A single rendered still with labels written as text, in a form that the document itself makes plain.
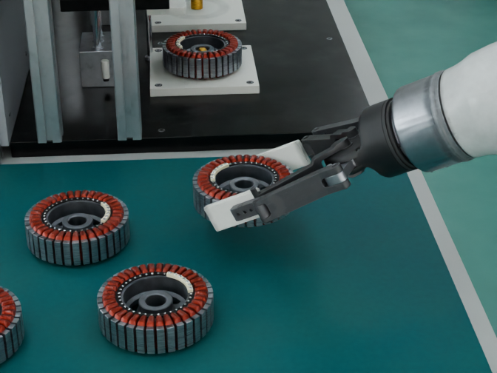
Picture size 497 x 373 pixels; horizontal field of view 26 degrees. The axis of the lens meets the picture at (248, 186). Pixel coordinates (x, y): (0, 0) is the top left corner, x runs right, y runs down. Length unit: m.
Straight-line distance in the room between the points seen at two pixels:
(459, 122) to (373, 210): 0.28
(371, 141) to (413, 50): 2.68
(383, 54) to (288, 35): 2.00
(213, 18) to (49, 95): 0.46
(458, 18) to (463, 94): 3.04
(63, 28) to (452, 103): 0.87
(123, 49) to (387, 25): 2.67
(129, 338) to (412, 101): 0.35
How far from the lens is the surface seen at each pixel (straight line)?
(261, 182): 1.20
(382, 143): 1.05
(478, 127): 1.00
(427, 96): 1.03
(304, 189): 1.06
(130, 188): 1.30
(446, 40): 3.83
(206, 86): 1.48
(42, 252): 1.16
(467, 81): 1.00
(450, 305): 1.11
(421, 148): 1.03
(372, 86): 1.57
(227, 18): 1.72
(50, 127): 1.37
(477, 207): 2.80
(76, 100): 1.48
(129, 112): 1.36
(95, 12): 1.49
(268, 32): 1.70
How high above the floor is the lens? 1.38
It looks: 29 degrees down
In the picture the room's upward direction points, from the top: straight up
